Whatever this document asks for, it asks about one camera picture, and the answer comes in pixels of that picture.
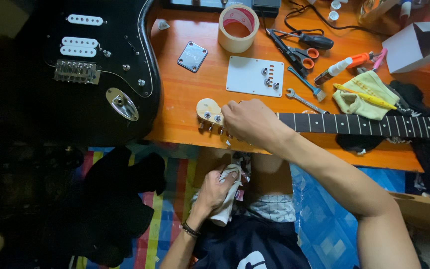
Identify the black electronic device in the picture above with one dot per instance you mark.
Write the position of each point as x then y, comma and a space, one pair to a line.
267, 7

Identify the small chrome knob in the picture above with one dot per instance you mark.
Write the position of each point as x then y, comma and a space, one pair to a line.
264, 71
276, 85
267, 81

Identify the chrome neck plate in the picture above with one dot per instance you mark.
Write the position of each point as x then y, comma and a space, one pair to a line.
192, 56

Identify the clear plastic container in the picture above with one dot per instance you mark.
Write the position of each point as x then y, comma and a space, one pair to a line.
375, 13

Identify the striped colourful mat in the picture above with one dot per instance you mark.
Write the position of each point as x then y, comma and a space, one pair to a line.
162, 224

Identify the white guitar back plate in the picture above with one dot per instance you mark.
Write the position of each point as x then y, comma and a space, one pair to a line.
244, 79

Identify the beige tape roll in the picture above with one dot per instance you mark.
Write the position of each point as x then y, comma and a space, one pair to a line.
234, 45

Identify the pale yellow cloth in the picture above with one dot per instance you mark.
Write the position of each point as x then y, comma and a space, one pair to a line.
353, 106

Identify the white paper box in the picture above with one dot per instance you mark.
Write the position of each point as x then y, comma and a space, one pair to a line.
401, 50

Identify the yellow toothbrush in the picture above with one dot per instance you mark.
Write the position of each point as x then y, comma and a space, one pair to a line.
364, 96

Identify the person's right hand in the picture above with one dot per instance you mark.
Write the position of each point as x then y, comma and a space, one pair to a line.
256, 121

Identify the orange utility cutter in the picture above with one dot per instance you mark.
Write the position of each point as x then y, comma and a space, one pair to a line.
358, 59

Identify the white cloth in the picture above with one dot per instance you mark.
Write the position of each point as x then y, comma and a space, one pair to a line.
227, 209

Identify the blue plastic tarp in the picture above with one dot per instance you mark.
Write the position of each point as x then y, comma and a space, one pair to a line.
327, 231

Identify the white bottle cap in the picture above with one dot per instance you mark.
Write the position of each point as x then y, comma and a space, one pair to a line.
336, 5
333, 16

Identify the black electric guitar body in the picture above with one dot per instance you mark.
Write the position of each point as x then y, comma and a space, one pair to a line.
32, 104

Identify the steel open-end wrench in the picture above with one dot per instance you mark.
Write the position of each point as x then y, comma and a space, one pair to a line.
306, 102

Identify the navy printed shirt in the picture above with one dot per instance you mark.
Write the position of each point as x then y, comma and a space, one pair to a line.
245, 243

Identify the guitar neck with headstock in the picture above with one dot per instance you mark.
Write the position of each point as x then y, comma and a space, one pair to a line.
349, 125

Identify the person's left hand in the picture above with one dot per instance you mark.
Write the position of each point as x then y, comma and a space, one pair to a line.
211, 196

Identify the black garment heap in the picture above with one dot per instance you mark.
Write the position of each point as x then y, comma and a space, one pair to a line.
114, 209

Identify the black cloth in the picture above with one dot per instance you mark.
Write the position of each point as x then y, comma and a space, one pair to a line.
360, 144

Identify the grey patterned shorts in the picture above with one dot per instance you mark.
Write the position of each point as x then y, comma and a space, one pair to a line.
271, 209

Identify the dark bottle with white cap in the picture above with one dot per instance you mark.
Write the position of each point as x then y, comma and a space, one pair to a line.
330, 71

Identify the grey guitar pick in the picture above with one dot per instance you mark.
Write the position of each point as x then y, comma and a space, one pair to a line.
162, 25

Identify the brown cardboard box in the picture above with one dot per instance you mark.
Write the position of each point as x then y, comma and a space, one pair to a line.
427, 216

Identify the person's legs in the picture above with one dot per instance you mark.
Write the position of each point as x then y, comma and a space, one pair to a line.
271, 173

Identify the person's right fingers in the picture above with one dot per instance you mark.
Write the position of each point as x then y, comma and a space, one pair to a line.
229, 119

